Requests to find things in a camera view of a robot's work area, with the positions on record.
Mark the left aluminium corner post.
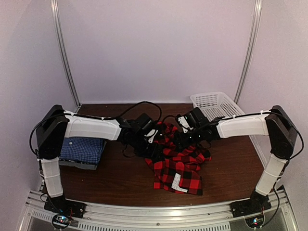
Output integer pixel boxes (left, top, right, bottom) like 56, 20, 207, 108
50, 0, 81, 108

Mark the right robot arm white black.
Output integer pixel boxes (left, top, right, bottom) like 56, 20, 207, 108
174, 105, 298, 213

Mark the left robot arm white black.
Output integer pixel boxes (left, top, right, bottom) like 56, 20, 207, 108
34, 105, 162, 214

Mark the blue checked folded shirt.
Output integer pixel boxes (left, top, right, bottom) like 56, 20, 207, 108
60, 137, 106, 164

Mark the white plastic basket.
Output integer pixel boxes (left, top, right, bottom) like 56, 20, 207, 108
190, 92, 244, 121

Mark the grey folded shirt underneath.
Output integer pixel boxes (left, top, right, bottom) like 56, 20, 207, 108
59, 143, 106, 170

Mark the aluminium corner post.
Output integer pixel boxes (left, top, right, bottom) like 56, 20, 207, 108
50, 0, 81, 108
234, 0, 262, 103

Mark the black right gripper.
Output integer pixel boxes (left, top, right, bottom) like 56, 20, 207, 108
174, 127, 204, 149

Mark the right aluminium corner post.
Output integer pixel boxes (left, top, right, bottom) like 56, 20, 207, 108
234, 0, 262, 103

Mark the circuit board with leds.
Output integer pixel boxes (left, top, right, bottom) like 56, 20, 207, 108
245, 215, 265, 229
51, 214, 72, 229

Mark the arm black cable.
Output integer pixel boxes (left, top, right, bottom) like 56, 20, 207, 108
28, 101, 162, 159
163, 109, 304, 227

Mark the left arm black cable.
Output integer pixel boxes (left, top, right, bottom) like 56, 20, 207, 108
28, 101, 162, 159

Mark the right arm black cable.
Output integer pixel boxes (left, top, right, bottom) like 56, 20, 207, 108
163, 109, 304, 227

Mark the red black plaid shirt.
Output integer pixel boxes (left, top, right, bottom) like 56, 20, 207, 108
144, 122, 211, 196

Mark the right circuit board with LEDs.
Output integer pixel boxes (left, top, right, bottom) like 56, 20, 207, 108
245, 215, 265, 229

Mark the left circuit board with LEDs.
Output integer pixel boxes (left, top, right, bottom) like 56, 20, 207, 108
51, 214, 72, 229

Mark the front aluminium frame rail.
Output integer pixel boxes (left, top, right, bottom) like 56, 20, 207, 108
17, 189, 299, 231

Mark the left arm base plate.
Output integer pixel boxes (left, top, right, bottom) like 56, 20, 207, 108
44, 200, 86, 218

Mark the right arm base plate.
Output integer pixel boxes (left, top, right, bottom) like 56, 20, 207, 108
230, 199, 271, 218

